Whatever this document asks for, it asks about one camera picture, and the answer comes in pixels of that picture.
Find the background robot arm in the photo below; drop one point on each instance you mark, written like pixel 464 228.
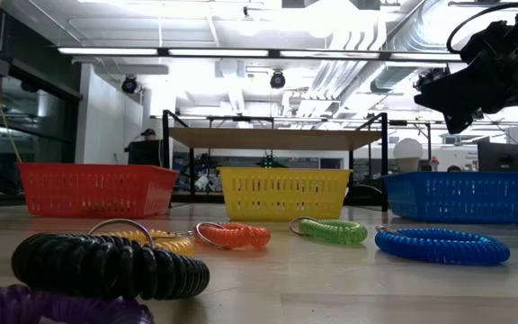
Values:
pixel 269 161

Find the silver ventilation duct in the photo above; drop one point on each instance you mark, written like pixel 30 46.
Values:
pixel 403 76

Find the yellow plastic basket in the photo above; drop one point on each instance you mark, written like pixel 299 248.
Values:
pixel 286 198

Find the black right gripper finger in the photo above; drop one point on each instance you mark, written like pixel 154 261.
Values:
pixel 439 95
pixel 448 108

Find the red plastic basket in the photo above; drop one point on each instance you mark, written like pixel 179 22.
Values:
pixel 97 193

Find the long ceiling light bar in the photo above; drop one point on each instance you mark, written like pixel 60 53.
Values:
pixel 223 52

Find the wooden shelf riser black legs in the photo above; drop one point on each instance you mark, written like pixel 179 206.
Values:
pixel 268 138

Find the person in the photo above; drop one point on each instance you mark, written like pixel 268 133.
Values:
pixel 453 169
pixel 149 134

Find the red capped bottle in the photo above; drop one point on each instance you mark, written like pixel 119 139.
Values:
pixel 434 164

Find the black ceiling spotlight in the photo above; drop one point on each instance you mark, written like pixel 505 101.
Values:
pixel 129 84
pixel 430 77
pixel 278 80

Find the blue plastic basket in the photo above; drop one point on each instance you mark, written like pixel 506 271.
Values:
pixel 466 198

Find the white background device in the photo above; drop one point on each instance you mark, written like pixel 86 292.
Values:
pixel 201 182

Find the black computer monitor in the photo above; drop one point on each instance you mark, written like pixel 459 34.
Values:
pixel 501 156
pixel 144 154

